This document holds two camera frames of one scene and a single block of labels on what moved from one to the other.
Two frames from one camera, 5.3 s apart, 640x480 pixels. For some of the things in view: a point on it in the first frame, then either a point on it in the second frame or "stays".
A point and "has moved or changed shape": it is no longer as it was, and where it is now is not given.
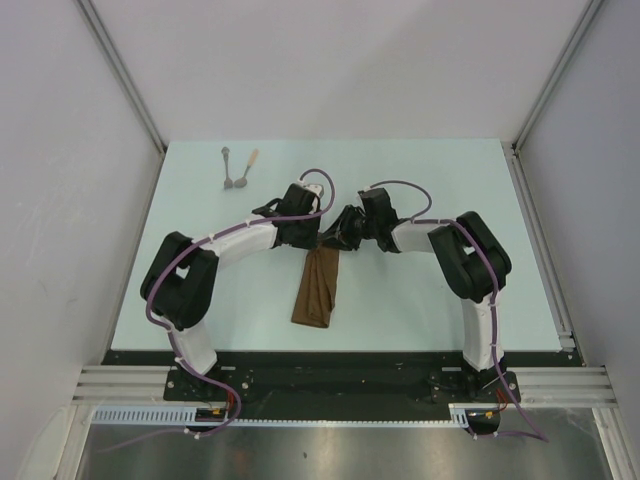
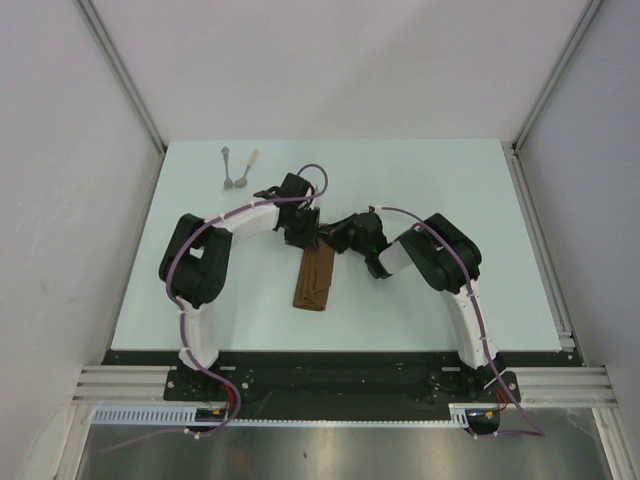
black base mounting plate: x=343 y=384 stays
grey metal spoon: x=228 y=184 stays
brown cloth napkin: x=316 y=296 has moved or changed shape
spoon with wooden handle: x=241 y=182 stays
